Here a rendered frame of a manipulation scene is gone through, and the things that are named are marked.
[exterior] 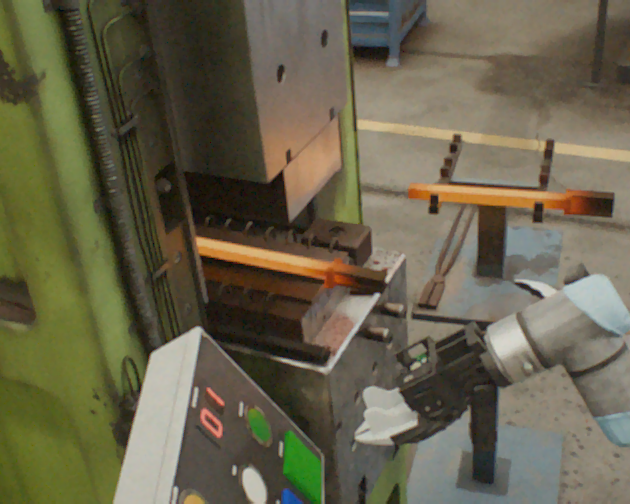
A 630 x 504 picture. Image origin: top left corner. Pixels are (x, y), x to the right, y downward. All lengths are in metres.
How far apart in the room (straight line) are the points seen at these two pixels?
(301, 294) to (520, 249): 0.77
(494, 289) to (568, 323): 0.97
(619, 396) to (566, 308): 0.11
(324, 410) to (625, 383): 0.63
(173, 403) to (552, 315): 0.44
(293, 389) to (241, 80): 0.57
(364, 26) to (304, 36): 3.89
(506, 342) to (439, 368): 0.09
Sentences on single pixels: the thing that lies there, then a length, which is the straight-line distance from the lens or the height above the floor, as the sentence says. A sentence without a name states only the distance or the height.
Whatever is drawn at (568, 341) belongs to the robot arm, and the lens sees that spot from 1.00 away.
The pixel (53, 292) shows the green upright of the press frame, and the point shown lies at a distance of 1.21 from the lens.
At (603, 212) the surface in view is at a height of 0.95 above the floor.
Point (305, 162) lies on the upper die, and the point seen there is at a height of 1.24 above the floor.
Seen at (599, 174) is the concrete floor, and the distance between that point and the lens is 3.96.
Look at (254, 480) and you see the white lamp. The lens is 1.03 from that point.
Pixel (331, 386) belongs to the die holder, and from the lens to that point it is 1.46.
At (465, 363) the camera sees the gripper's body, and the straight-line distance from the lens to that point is 1.02.
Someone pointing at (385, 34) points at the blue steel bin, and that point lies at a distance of 5.16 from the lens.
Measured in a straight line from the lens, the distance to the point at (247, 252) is 1.57.
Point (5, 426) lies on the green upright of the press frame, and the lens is 1.64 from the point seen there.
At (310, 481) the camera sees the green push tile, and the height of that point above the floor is 1.00.
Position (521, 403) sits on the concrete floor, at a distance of 2.71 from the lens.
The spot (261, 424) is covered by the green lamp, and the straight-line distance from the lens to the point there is 1.10.
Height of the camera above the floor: 1.85
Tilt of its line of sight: 33 degrees down
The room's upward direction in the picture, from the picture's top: 5 degrees counter-clockwise
